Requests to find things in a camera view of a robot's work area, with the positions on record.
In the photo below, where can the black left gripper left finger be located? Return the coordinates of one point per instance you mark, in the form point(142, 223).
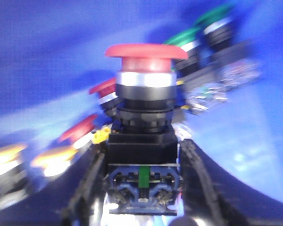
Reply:
point(85, 207)

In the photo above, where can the green push button near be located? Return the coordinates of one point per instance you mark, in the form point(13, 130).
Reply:
point(187, 40)

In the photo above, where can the green push button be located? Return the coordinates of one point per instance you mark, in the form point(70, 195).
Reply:
point(216, 26)
point(187, 40)

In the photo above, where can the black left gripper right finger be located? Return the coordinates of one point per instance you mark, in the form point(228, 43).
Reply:
point(201, 199)

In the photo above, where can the green push button far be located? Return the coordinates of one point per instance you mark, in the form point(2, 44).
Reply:
point(216, 26)

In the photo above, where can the left blue plastic bin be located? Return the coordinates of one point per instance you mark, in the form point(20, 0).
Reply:
point(52, 52)

